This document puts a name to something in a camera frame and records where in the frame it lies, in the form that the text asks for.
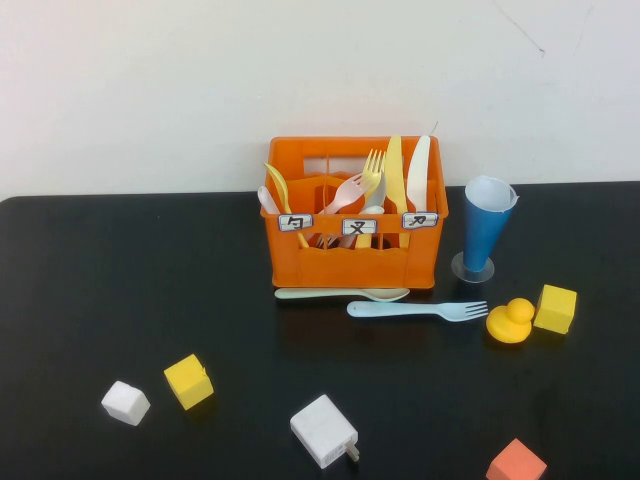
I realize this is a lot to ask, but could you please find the white usb wall charger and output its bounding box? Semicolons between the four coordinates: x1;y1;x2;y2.
289;393;361;471

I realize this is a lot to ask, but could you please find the notched yellow foam cube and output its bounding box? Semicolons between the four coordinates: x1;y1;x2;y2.
163;353;215;412

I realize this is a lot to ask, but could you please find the white foam cube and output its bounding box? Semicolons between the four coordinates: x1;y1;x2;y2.
100;380;152;428

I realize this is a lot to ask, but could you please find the white paper label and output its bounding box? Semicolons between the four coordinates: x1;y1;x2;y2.
341;218;379;237
401;212;440;231
277;213;315;235

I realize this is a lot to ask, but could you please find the yellow plastic fork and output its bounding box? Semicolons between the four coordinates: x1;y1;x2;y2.
355;148;387;250

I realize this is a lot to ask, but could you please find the pale grey plastic spoon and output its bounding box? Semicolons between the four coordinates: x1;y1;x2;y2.
359;172;387;217

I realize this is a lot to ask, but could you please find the pink plastic fork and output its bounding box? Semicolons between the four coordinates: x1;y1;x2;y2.
314;173;369;217

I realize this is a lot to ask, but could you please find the orange plastic cutlery crate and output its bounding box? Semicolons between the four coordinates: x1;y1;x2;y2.
259;135;450;292

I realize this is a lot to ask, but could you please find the yellow plastic knife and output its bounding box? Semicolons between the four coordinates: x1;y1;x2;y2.
383;135;411;251

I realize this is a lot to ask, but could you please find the white plastic spoon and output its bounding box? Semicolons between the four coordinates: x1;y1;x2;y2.
256;185;281;217

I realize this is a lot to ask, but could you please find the yellow rubber duck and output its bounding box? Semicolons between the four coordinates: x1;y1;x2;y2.
485;297;535;346

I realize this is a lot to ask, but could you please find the mint green plastic spoon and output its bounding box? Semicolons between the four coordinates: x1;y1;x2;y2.
273;286;411;303

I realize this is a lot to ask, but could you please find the white plastic knife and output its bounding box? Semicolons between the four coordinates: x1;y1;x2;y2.
406;134;432;214

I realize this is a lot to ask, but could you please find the orange foam cube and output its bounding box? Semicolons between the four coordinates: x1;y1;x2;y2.
485;438;548;480

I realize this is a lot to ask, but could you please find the yellow plastic spoon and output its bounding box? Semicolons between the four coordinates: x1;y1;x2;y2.
263;162;310;250

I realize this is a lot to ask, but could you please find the smooth yellow foam cube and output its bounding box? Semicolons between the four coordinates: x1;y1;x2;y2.
532;284;578;336

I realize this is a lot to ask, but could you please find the light blue plastic fork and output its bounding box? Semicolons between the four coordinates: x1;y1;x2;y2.
346;299;489;323

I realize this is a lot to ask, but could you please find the blue paper cone cup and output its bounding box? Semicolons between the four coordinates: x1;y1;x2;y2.
450;174;520;285

